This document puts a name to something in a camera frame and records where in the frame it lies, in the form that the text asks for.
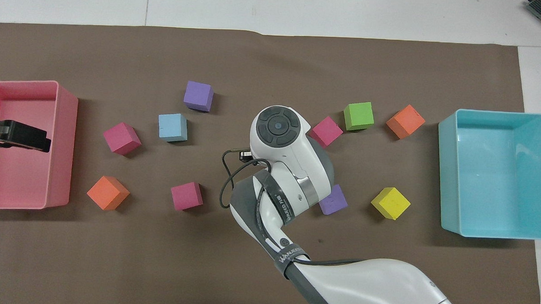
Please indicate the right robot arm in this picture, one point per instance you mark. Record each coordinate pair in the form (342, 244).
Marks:
(292, 164)

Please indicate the magenta foam block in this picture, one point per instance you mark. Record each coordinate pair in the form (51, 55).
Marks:
(327, 130)
(121, 138)
(186, 196)

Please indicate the purple foam block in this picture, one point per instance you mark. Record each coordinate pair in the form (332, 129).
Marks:
(198, 94)
(336, 201)

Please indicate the green foam block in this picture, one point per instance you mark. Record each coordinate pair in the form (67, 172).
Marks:
(358, 115)

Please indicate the light blue foam block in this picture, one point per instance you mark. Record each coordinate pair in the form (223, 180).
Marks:
(172, 127)

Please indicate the yellow foam block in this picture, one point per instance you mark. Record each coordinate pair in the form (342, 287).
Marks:
(390, 203)

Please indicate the orange foam block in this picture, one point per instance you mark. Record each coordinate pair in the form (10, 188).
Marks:
(405, 121)
(107, 192)

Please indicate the cyan plastic bin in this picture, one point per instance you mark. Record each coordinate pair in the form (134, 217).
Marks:
(499, 178)

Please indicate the pink plastic bin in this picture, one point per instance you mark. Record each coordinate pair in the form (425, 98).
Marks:
(26, 179)

